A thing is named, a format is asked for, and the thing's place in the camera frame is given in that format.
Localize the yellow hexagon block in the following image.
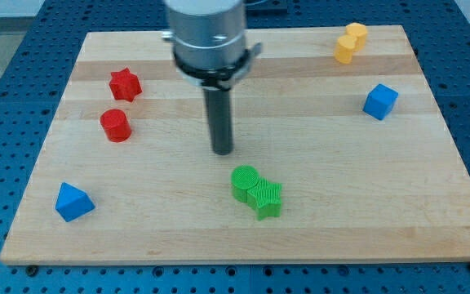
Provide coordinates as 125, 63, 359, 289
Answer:
345, 22, 368, 51

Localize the green cylinder block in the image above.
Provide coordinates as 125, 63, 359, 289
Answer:
231, 165, 259, 203

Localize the blue cube block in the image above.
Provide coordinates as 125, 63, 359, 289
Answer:
362, 84, 398, 120

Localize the red star block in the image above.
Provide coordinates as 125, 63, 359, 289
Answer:
109, 68, 142, 102

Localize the blue triangular block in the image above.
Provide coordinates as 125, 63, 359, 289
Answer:
55, 182, 95, 222

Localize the wooden board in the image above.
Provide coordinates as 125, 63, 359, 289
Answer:
0, 25, 470, 265

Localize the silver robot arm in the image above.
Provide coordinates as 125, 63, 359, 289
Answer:
162, 0, 263, 91

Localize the green star block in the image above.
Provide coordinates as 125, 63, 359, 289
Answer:
246, 178, 282, 221

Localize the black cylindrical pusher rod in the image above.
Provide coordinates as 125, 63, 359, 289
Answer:
203, 90, 233, 155

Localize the red cylinder block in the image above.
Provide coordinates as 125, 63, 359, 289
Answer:
100, 109, 132, 142

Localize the yellow heart block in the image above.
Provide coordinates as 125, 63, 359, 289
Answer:
334, 34, 357, 65

